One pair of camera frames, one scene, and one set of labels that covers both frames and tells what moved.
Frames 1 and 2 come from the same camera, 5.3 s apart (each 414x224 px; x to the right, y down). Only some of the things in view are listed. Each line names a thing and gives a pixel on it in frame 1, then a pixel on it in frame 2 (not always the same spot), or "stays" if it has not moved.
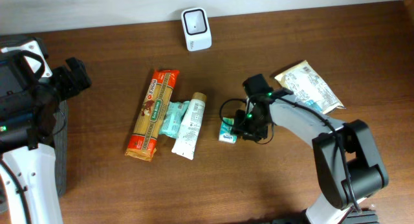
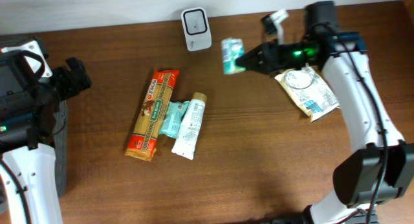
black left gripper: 76,76 stays
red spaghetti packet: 143,142 stays
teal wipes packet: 173,119 stays
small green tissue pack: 225,134 to 232,47
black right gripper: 246,127 to 267,56
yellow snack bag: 308,87 stays
